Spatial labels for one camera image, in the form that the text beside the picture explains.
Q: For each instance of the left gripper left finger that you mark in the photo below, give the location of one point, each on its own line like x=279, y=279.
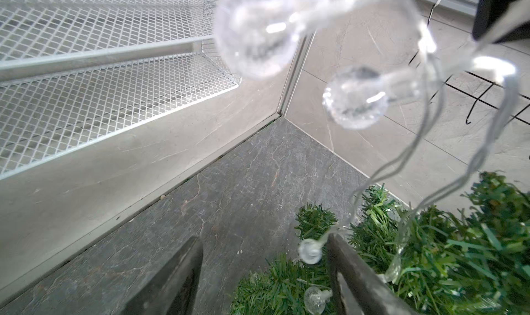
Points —
x=174, y=288

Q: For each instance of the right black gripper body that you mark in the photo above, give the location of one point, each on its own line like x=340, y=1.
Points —
x=488, y=12

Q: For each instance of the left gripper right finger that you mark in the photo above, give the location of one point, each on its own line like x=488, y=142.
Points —
x=356, y=288

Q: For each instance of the green christmas tree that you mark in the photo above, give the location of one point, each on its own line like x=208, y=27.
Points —
x=475, y=263

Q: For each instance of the clear bulb string light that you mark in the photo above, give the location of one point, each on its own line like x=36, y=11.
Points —
x=257, y=37

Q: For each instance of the black wire hook rack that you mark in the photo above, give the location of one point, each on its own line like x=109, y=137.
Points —
x=473, y=97

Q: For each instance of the white wire mesh basket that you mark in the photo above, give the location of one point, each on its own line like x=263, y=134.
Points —
x=76, y=72

